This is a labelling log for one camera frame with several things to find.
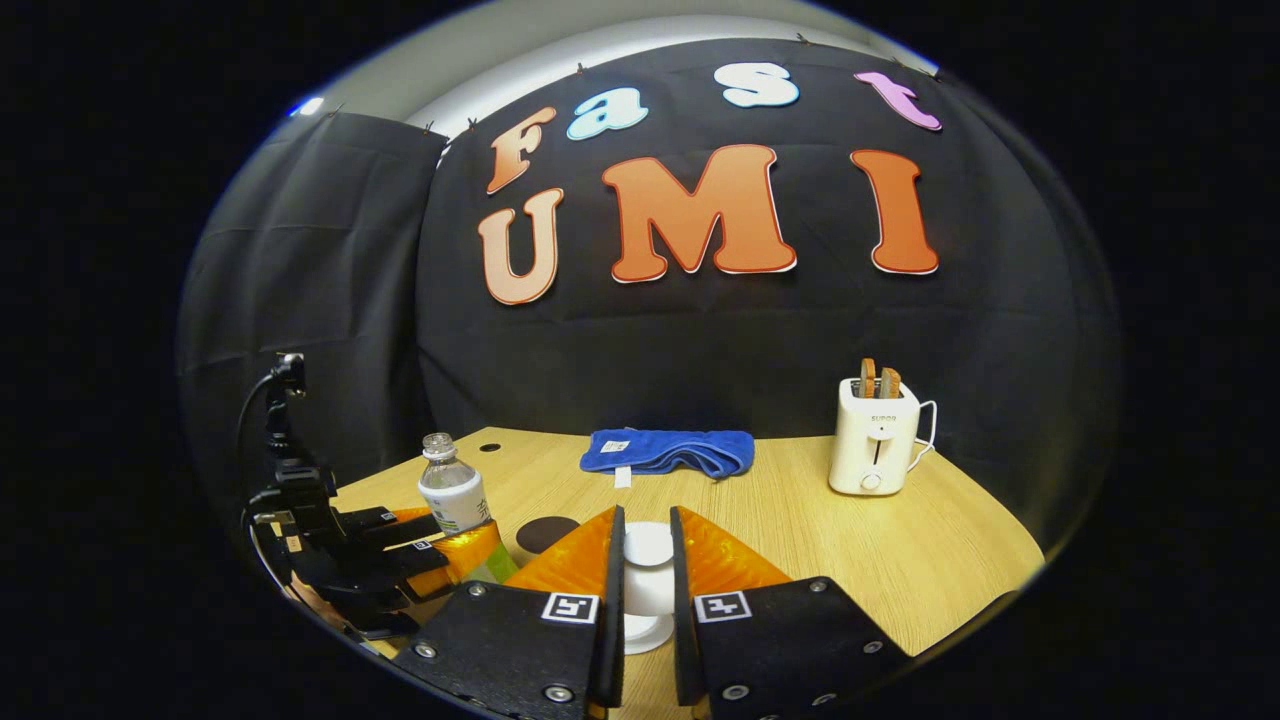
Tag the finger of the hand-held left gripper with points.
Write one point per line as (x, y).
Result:
(385, 527)
(465, 555)

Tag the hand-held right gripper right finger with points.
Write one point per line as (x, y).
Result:
(684, 640)

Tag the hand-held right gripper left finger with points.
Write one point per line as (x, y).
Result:
(612, 640)

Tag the clear water bottle green label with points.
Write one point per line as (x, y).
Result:
(452, 495)

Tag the dark round coaster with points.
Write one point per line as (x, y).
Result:
(545, 535)

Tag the white teacup lid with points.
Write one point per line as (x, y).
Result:
(648, 545)

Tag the blue towel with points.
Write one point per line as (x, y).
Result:
(680, 450)

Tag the white toaster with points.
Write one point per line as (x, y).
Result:
(875, 440)

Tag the black backdrop cloth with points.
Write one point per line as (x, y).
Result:
(700, 340)

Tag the brown toast slice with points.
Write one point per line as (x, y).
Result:
(868, 378)
(890, 383)

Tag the white ceiling light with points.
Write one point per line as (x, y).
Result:
(308, 106)

